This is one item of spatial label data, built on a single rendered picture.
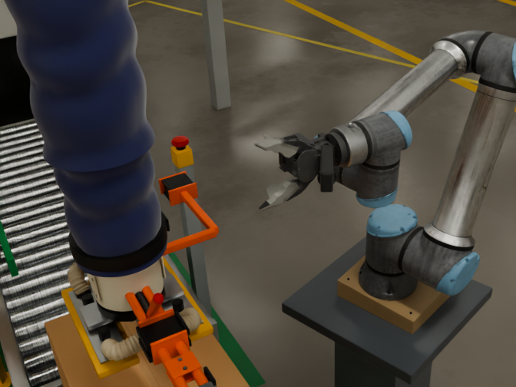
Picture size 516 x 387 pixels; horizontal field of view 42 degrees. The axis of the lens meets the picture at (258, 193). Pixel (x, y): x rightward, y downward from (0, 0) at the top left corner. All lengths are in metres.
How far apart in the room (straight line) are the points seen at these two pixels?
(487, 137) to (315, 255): 1.96
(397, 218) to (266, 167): 2.52
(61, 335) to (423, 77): 1.21
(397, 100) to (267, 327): 1.80
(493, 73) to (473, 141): 0.19
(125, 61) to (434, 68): 0.84
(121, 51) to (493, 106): 1.02
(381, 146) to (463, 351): 1.92
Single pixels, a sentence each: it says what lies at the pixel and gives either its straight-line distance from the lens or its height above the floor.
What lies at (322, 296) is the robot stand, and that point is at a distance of 2.32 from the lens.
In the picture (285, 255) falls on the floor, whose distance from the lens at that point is 3.73.
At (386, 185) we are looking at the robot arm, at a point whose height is 1.47.
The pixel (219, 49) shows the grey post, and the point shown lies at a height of 0.48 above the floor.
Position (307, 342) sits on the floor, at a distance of 3.23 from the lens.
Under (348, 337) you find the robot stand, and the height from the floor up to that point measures 0.75.
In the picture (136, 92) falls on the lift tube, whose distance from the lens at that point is 1.39.
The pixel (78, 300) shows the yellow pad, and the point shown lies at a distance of 1.83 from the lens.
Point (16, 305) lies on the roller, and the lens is 2.86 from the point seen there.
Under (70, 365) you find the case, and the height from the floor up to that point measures 0.94.
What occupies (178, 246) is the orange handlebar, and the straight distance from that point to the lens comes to 1.75.
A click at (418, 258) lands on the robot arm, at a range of 2.04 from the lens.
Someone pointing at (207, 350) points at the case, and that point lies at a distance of 1.89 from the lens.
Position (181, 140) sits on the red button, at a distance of 2.70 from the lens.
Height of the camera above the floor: 2.27
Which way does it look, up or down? 32 degrees down
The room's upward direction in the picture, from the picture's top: 4 degrees counter-clockwise
